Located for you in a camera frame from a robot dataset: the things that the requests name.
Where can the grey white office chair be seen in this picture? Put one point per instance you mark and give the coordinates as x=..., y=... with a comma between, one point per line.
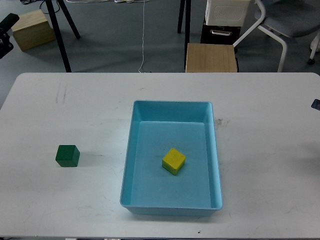
x=285, y=18

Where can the black drawer cabinet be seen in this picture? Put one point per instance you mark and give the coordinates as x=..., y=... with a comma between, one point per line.
x=219, y=35

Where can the green wooden block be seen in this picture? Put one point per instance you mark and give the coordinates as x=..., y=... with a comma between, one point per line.
x=67, y=156

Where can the white sneaker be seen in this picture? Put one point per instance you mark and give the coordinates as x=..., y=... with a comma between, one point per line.
x=315, y=45

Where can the black tripod legs left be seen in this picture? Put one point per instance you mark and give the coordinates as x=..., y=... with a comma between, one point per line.
x=57, y=32

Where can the yellow wooden block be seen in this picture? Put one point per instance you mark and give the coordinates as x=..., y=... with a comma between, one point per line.
x=173, y=161

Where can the wooden box far left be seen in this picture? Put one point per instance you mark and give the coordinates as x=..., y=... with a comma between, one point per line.
x=32, y=30

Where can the white air purifier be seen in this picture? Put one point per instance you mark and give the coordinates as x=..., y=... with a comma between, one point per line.
x=226, y=13

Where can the black stand legs centre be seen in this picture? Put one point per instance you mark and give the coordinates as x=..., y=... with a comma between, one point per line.
x=184, y=14

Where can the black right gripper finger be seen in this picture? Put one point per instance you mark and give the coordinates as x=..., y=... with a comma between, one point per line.
x=316, y=104

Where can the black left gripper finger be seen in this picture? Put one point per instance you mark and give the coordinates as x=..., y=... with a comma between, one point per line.
x=5, y=26

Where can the light blue plastic box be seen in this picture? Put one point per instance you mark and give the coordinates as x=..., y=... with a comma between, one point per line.
x=155, y=128

